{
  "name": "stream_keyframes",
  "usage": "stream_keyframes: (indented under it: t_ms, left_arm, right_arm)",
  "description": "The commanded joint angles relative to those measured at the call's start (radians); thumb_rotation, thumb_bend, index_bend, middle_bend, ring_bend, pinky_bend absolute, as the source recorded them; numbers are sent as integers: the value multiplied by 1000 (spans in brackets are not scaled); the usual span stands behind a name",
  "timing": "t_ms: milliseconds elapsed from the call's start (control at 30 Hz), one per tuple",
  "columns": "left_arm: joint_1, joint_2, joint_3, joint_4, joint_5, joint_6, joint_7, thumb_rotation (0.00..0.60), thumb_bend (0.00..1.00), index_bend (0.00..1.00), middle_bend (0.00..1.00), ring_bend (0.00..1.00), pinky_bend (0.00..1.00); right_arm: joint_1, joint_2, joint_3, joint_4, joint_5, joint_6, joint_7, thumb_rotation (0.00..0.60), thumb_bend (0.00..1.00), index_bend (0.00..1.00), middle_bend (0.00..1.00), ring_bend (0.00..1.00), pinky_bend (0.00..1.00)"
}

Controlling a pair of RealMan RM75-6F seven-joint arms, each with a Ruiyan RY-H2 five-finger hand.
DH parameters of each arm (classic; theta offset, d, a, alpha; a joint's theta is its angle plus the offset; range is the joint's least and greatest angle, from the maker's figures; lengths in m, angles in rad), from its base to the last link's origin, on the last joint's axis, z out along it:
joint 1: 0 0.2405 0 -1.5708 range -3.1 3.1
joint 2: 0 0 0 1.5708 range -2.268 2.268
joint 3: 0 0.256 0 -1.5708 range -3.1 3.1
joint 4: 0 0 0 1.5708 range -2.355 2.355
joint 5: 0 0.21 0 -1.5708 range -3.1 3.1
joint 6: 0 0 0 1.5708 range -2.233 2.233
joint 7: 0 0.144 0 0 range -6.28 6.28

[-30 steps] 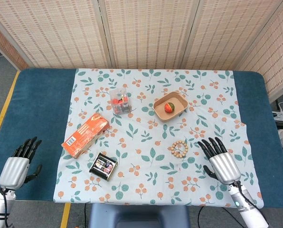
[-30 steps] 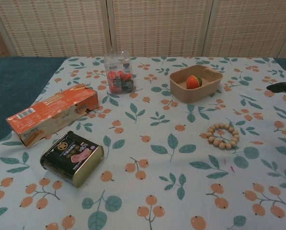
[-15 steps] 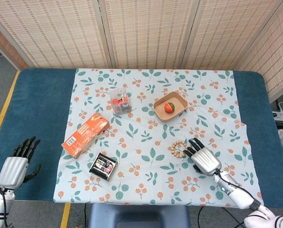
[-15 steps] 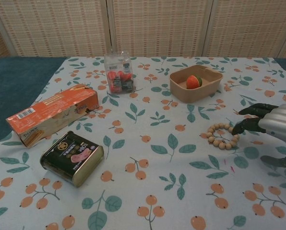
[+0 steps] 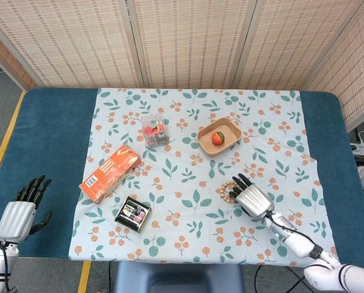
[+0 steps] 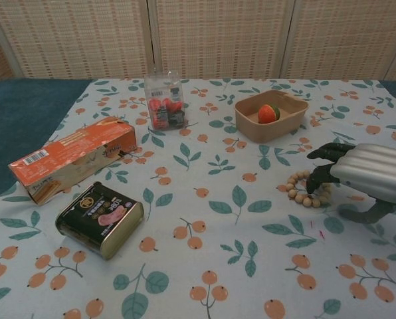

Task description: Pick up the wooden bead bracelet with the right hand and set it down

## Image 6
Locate black luncheon meat can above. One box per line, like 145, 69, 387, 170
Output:
54, 181, 145, 261

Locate orange biscuit carton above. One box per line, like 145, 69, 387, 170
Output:
7, 116, 138, 207

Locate orange green toy fruit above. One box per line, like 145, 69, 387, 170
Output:
257, 104, 281, 124

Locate floral orange fruit tablecloth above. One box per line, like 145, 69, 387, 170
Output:
0, 78, 396, 319

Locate wooden bead bracelet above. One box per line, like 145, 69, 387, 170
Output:
286, 169, 332, 209

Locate woven bamboo folding screen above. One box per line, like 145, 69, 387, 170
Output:
0, 0, 396, 84

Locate beige rectangular tray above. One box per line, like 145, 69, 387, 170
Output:
235, 89, 310, 144

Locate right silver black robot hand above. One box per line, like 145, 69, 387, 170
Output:
306, 142, 396, 227

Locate clear plastic box red items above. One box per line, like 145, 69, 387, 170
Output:
144, 69, 187, 131

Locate blue table cover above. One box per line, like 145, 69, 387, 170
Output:
0, 78, 93, 203

